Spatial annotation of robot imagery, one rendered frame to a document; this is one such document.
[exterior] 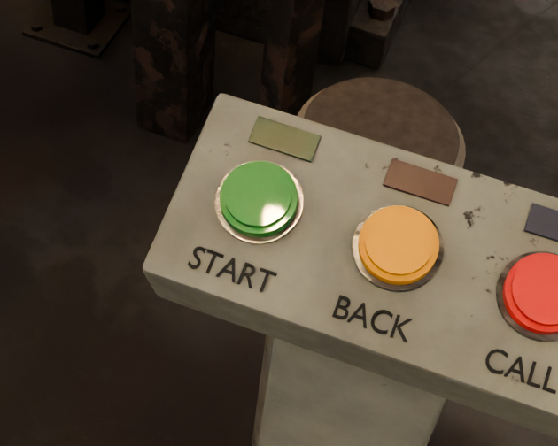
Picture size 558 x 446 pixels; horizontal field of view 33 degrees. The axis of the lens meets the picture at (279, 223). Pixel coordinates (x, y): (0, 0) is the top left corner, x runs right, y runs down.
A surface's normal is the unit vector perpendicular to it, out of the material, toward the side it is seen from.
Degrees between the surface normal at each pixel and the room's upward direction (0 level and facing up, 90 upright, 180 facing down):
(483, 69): 0
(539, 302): 20
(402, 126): 0
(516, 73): 0
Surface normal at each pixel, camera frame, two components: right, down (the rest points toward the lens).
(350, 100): 0.08, -0.63
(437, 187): -0.04, -0.35
